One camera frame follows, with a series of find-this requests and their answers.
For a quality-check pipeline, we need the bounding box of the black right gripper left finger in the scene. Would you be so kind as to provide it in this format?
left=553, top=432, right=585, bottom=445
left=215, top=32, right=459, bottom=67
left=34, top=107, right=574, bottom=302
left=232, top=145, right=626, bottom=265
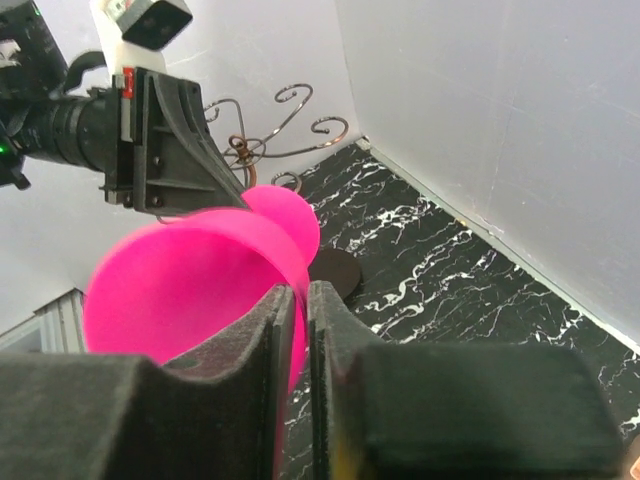
left=1, top=285, right=296, bottom=479

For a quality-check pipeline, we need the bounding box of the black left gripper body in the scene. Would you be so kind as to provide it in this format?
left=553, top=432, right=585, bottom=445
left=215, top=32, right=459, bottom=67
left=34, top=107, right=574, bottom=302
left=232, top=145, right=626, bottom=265
left=101, top=67, right=165, bottom=210

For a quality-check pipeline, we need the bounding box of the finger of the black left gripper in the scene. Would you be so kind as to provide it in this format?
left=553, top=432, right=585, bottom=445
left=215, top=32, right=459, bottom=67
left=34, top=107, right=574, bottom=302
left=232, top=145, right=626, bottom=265
left=147, top=72, right=247, bottom=210

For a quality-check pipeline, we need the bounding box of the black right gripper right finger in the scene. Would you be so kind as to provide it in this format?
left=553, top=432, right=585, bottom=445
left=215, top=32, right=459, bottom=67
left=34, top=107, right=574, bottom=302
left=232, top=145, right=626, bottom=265
left=307, top=281, right=625, bottom=479

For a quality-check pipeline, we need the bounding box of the pink wine glass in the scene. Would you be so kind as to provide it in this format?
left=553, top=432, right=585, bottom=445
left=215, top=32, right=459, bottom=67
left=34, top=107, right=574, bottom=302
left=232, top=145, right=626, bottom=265
left=83, top=185, right=320, bottom=389

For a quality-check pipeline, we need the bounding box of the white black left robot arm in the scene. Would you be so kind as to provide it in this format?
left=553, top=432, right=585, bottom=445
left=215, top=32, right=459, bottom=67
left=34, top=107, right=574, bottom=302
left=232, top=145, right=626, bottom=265
left=1, top=1, right=244, bottom=216

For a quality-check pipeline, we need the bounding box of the copper wire wine glass rack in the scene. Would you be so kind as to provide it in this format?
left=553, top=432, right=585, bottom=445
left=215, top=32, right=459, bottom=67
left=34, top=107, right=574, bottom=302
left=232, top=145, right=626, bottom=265
left=202, top=82, right=362, bottom=296

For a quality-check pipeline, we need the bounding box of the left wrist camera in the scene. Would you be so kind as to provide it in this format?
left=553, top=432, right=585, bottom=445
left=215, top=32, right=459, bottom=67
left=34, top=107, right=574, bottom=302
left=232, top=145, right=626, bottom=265
left=89, top=0, right=193, bottom=75

